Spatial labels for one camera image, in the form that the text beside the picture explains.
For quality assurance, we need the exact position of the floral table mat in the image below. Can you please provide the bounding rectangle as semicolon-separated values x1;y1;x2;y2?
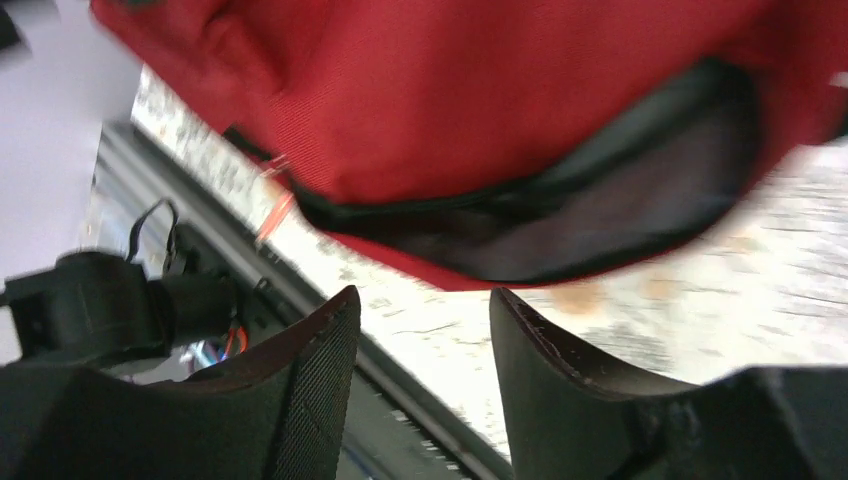
132;70;847;454

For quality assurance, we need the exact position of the orange pen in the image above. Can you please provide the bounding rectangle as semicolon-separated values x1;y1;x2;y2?
256;155;294;245

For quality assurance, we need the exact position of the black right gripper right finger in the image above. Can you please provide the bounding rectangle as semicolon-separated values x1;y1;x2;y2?
490;288;847;480

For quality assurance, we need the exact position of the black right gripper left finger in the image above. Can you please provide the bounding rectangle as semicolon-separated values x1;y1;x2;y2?
1;286;361;479

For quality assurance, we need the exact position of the red student backpack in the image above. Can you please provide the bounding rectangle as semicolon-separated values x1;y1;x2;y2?
91;0;847;291

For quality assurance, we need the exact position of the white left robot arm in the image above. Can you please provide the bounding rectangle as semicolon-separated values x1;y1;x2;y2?
1;251;239;374

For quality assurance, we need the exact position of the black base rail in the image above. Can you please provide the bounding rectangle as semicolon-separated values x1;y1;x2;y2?
96;122;513;479

